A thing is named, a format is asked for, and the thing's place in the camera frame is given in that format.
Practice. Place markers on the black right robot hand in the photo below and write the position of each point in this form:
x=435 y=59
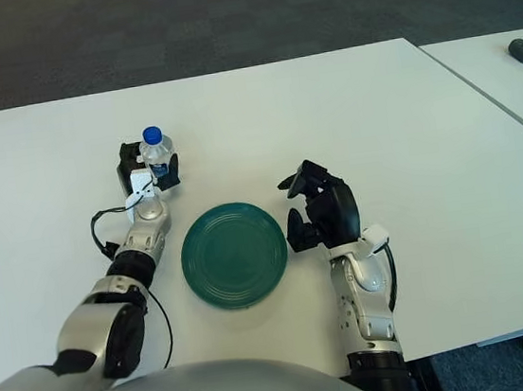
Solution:
x=335 y=210

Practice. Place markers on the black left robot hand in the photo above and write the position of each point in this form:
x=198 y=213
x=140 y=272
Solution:
x=126 y=159

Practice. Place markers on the clear bottle with blue cap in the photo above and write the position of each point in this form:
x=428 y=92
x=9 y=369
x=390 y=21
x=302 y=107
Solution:
x=158 y=151

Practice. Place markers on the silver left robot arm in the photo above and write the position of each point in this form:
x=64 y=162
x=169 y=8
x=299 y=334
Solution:
x=149 y=216

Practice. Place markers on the green round plate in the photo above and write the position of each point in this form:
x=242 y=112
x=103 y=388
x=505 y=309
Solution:
x=235 y=256

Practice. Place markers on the white left wrist connector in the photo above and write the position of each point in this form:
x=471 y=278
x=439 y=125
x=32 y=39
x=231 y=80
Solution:
x=140 y=179

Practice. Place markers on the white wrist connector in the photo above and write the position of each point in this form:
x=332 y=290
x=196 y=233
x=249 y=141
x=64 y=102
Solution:
x=375 y=235
x=140 y=179

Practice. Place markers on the white right wrist connector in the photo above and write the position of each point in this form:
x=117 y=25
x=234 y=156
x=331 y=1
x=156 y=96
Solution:
x=375 y=235

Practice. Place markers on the black table leg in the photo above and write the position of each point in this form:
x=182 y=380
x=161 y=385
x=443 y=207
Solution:
x=428 y=385

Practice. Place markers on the white neighbouring table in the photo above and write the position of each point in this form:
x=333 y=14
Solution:
x=491 y=81

